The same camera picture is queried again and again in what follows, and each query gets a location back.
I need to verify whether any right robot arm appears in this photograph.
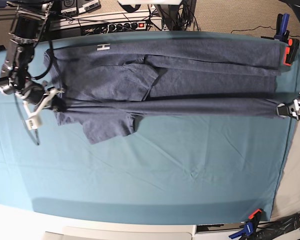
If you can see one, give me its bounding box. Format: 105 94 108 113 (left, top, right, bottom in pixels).
0 0 66 112

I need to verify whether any blue orange clamp bottom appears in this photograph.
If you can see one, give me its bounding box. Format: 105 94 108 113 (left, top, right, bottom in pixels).
228 208 263 240

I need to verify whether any blue-grey T-shirt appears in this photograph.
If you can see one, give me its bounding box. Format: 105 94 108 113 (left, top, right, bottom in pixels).
44 39 282 144

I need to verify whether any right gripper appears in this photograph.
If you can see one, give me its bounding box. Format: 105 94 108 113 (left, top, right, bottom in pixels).
22 84 67 113

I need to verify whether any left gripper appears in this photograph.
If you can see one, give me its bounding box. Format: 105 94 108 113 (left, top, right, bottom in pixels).
276 93 300 121

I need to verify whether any blue black clamp top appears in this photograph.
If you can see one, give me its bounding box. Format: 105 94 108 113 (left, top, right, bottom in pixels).
274 13 290 43

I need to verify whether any white power strip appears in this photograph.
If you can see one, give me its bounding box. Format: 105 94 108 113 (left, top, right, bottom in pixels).
80 20 163 36

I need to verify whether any teal table cloth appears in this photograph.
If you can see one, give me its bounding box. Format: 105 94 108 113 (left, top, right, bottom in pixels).
0 30 300 224

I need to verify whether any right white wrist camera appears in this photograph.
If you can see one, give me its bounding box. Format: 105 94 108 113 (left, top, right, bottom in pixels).
22 89 57 131

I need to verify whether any orange black clamp top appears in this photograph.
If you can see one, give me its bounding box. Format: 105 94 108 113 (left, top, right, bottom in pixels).
283 38 300 66

